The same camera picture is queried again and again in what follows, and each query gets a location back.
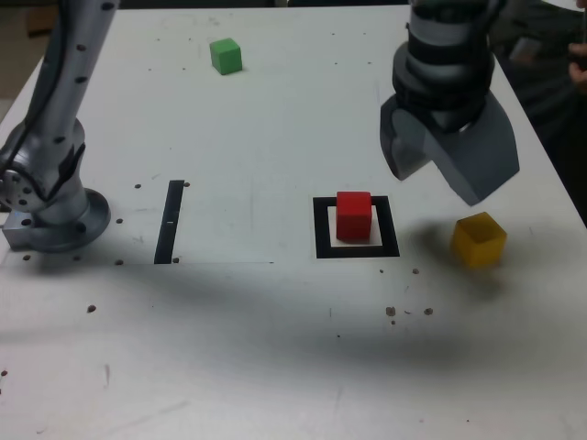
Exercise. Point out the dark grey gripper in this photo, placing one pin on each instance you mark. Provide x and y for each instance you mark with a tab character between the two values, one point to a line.
454	121

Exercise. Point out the yellow cube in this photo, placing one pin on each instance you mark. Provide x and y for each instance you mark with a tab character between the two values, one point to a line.
477	238

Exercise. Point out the red cube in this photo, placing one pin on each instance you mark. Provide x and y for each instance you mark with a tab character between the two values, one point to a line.
353	220

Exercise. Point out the green cube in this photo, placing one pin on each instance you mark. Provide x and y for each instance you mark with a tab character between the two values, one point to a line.
225	57

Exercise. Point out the black tape square outline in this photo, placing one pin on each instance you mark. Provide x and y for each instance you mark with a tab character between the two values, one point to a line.
321	229

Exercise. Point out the person's hand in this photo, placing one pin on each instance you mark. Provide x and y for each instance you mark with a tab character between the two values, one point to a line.
581	69

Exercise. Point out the person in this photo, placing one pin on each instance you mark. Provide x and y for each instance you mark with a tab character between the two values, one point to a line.
546	69

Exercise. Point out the black tape strip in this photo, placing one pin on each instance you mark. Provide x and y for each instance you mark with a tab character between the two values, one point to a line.
167	220

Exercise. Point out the brown cardboard box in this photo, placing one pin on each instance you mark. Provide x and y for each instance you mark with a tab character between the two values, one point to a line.
39	23

